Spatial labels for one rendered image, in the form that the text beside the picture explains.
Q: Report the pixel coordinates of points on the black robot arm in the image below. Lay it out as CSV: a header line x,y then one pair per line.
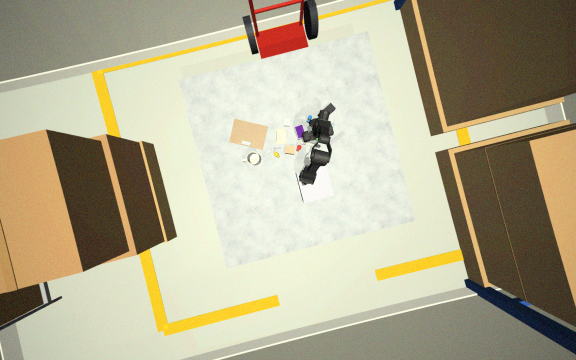
x,y
318,158

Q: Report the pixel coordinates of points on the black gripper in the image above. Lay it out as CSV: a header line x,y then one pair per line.
x,y
311,135

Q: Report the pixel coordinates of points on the grey rectangular bar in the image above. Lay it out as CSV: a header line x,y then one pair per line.
x,y
336,138

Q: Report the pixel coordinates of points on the grey mug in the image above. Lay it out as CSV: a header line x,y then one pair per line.
x,y
252,158

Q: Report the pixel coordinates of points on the cream paper card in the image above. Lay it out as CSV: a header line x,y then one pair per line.
x,y
280,136

